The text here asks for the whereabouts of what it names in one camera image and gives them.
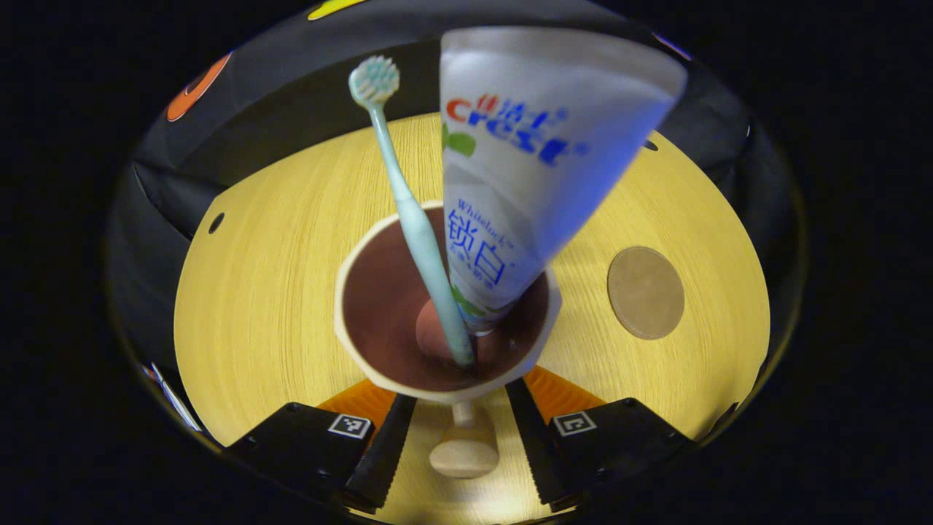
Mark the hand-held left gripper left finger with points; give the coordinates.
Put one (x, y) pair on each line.
(386, 452)

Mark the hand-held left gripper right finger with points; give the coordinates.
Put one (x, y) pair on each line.
(532, 445)

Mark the beige cup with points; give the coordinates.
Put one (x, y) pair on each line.
(386, 321)

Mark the round brown coaster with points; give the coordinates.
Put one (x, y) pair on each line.
(646, 292)

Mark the pale green toothbrush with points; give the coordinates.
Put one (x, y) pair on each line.
(423, 240)

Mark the white toothpaste tube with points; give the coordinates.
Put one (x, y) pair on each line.
(532, 182)

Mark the black backdrop cloth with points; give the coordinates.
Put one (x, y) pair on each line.
(291, 95)

